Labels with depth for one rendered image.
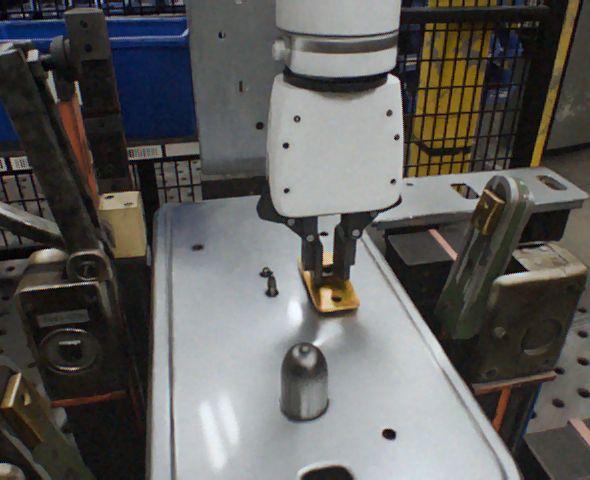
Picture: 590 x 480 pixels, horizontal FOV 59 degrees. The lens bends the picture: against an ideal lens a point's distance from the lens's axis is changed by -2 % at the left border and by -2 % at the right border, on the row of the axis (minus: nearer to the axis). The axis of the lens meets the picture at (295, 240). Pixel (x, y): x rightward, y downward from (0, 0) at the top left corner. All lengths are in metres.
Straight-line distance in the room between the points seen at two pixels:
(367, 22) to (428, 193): 0.34
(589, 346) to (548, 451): 0.59
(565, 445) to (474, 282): 0.13
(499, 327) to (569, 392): 0.43
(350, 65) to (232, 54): 0.31
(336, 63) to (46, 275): 0.26
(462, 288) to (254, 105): 0.35
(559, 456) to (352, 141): 0.25
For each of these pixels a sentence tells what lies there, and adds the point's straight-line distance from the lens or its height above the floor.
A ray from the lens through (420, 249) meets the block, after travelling 0.58.
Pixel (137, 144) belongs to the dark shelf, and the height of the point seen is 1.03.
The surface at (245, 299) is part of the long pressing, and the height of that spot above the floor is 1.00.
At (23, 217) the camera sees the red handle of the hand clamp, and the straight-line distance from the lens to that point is 0.43.
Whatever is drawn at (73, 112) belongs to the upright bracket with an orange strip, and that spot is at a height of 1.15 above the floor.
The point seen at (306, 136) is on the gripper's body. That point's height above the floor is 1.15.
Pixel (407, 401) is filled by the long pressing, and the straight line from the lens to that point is 0.38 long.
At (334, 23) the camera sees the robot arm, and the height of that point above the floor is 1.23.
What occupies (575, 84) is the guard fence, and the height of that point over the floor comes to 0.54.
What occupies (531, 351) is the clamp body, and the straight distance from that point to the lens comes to 0.51.
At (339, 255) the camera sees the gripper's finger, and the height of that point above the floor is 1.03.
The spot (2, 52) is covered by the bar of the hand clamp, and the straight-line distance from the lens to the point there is 0.37.
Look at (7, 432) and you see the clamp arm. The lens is 0.28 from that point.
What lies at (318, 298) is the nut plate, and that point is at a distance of 0.45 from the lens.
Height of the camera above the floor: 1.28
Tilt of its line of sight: 31 degrees down
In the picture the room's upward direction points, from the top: straight up
